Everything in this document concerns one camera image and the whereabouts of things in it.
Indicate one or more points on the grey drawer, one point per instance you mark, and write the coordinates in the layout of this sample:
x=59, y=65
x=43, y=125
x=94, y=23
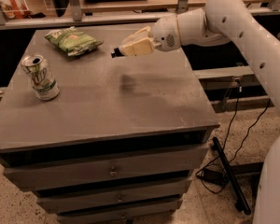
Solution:
x=59, y=174
x=117, y=195
x=119, y=212

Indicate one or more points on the metal railing frame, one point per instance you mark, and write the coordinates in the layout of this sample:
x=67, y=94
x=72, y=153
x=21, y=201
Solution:
x=112, y=12

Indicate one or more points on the green white 7up can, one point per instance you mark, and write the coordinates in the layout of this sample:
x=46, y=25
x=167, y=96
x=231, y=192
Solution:
x=43, y=82

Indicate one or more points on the bottom grey drawer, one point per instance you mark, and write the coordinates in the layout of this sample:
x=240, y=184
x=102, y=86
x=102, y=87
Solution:
x=119, y=212

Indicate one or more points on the black power adapter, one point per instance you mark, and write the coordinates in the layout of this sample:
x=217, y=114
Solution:
x=214, y=177

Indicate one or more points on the red white bag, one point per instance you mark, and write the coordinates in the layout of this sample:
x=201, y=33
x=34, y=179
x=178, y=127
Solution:
x=15, y=9

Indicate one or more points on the black metal bar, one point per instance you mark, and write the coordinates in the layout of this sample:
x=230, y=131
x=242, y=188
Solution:
x=241, y=203

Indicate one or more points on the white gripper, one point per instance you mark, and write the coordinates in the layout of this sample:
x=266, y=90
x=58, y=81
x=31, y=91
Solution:
x=164, y=34

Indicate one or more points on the green chip bag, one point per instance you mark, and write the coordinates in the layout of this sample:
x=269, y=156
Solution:
x=72, y=41

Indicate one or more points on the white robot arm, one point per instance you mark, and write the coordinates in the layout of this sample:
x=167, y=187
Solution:
x=221, y=21

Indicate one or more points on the middle grey drawer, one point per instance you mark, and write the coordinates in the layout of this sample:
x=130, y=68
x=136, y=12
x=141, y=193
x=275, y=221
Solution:
x=117, y=195

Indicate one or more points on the top grey drawer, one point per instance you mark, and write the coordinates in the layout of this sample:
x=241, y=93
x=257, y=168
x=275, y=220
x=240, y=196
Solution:
x=59, y=174

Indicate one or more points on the grey drawer cabinet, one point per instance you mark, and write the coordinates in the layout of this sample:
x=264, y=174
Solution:
x=105, y=106

